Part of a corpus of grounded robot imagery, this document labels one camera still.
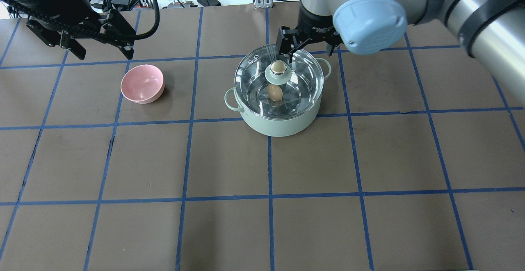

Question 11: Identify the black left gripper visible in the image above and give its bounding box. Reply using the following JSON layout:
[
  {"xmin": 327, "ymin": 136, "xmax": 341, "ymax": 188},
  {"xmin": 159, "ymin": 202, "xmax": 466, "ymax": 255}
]
[{"xmin": 25, "ymin": 0, "xmax": 137, "ymax": 60}]

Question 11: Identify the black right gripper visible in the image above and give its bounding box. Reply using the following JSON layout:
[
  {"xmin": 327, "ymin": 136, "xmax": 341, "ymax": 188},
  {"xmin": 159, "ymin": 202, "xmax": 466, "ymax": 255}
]
[{"xmin": 275, "ymin": 6, "xmax": 342, "ymax": 64}]

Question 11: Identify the brown egg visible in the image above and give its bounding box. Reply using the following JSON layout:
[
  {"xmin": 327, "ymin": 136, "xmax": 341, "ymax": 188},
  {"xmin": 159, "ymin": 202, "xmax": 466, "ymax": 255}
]
[{"xmin": 266, "ymin": 84, "xmax": 283, "ymax": 102}]

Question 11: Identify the glass pot lid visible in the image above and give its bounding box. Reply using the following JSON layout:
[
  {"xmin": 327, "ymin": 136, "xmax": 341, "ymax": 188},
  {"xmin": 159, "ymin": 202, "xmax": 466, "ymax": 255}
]
[{"xmin": 234, "ymin": 44, "xmax": 332, "ymax": 120}]

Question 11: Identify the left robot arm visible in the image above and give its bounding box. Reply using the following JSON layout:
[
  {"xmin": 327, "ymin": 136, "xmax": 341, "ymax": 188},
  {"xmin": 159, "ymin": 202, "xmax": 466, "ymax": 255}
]
[{"xmin": 2, "ymin": 0, "xmax": 161, "ymax": 60}]

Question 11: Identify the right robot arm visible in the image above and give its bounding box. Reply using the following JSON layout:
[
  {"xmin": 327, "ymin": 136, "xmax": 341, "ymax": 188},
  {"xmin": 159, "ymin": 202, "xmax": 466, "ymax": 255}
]
[{"xmin": 276, "ymin": 0, "xmax": 525, "ymax": 102}]

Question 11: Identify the pale green cooking pot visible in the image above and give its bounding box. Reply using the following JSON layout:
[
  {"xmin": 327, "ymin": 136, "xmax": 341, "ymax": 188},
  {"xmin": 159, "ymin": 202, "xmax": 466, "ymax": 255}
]
[{"xmin": 224, "ymin": 44, "xmax": 332, "ymax": 137}]

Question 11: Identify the pink bowl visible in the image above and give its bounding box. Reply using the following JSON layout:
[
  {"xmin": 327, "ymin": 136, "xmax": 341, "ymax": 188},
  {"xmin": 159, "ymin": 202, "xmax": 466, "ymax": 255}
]
[{"xmin": 120, "ymin": 65, "xmax": 165, "ymax": 104}]

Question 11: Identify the black braided left cable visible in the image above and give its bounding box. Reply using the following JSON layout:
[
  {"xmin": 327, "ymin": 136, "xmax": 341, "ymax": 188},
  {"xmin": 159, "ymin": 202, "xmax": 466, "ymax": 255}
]
[{"xmin": 0, "ymin": 0, "xmax": 160, "ymax": 42}]

